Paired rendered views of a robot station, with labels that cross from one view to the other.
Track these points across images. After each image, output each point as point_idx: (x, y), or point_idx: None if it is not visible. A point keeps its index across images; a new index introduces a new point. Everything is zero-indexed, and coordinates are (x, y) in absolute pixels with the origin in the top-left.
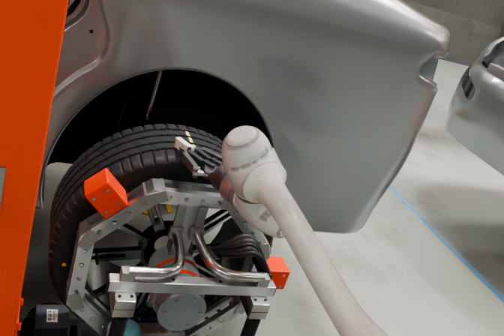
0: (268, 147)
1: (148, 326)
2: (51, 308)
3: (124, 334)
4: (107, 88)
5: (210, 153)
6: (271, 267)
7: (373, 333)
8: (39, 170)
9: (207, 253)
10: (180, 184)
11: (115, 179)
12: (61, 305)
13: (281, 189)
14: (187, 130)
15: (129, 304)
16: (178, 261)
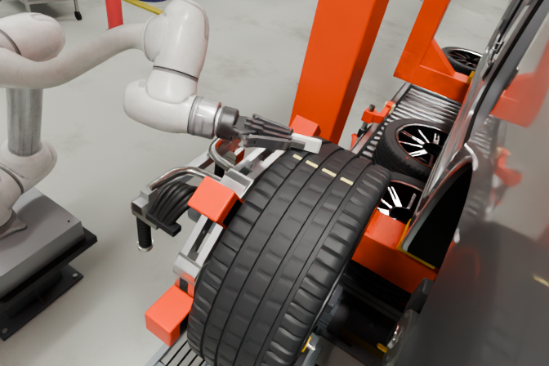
0: (165, 9)
1: None
2: (334, 293)
3: (215, 167)
4: (460, 164)
5: (274, 137)
6: (169, 296)
7: (20, 56)
8: (301, 69)
9: (207, 171)
10: (274, 153)
11: (309, 135)
12: (334, 302)
13: (133, 23)
14: (357, 187)
15: None
16: (215, 150)
